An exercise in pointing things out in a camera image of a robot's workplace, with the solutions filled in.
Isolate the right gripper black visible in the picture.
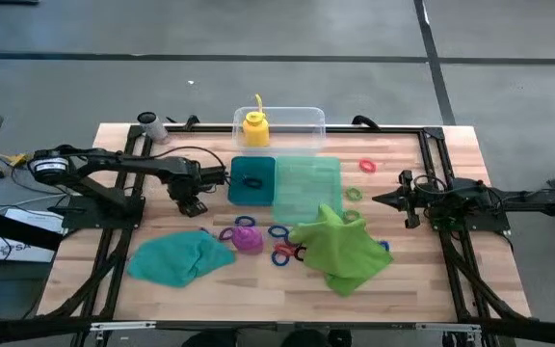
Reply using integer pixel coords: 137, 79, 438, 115
372, 169, 436, 230

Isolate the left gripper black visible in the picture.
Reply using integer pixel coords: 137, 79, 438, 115
169, 161, 229, 199

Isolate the yellow sports bottle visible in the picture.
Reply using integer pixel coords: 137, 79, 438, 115
241, 93, 272, 148

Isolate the magenta sports bottle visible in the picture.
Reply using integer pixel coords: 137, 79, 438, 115
231, 224, 265, 256

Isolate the green microfiber towel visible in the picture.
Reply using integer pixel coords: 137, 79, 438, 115
287, 202, 395, 298

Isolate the light green translucent bin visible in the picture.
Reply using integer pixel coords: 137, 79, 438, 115
271, 154, 345, 227

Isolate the teal microfiber towel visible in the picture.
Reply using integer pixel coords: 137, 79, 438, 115
126, 229, 237, 289

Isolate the dark teal plastic bin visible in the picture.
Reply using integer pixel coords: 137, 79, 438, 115
226, 155, 278, 208

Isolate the grey cylindrical canister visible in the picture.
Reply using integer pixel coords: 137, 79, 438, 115
136, 111, 171, 145

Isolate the clear plastic bin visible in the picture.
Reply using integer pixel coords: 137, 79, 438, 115
231, 105, 328, 158

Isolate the white printed box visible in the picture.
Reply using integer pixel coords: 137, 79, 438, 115
0, 206, 65, 264

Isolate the black bar beside table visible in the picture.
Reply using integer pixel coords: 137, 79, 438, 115
0, 204, 66, 253

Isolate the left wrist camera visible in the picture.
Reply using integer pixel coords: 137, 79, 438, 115
176, 195, 209, 218

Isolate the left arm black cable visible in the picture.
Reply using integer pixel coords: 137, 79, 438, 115
149, 146, 228, 187

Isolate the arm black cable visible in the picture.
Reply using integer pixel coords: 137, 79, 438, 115
149, 146, 228, 187
412, 173, 448, 195

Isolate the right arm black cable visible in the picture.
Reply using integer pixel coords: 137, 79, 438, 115
412, 173, 448, 195

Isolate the black aluminium table frame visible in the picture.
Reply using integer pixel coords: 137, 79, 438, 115
0, 122, 555, 347

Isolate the black curved hose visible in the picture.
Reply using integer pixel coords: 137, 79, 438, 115
351, 114, 383, 131

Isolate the silver metal bracket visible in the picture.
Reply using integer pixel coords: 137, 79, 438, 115
89, 321, 157, 333
414, 322, 482, 334

